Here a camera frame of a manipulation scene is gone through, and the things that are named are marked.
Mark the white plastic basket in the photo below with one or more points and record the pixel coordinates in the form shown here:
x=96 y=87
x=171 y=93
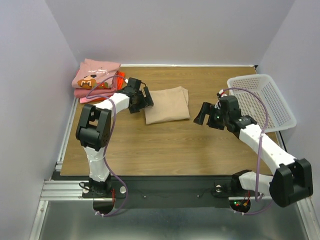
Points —
x=258 y=95

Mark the beige t shirt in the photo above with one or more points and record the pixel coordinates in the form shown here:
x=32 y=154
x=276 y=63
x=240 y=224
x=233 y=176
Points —
x=169 y=105

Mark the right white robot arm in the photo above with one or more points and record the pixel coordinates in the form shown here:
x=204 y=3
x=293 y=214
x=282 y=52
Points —
x=291 y=178

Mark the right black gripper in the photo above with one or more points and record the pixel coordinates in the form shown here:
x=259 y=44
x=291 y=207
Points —
x=211 y=116

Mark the orange folded shirt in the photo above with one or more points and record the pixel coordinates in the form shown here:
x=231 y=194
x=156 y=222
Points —
x=119 y=80

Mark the aluminium frame rail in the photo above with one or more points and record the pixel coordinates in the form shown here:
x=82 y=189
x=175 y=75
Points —
x=56 y=190

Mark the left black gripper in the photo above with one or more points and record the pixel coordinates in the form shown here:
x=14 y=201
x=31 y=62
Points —
x=146 y=101

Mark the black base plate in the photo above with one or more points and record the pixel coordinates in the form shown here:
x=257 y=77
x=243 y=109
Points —
x=160 y=192

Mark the pink printed folded shirt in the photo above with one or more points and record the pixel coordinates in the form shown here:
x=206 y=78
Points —
x=93 y=72

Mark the dark pink folded shirt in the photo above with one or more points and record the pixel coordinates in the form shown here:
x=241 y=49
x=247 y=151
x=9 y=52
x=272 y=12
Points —
x=82 y=93

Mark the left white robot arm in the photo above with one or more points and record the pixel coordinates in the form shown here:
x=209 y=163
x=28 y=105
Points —
x=95 y=128

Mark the light pink folded shirt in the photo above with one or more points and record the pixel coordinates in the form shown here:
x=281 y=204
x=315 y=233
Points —
x=99 y=98

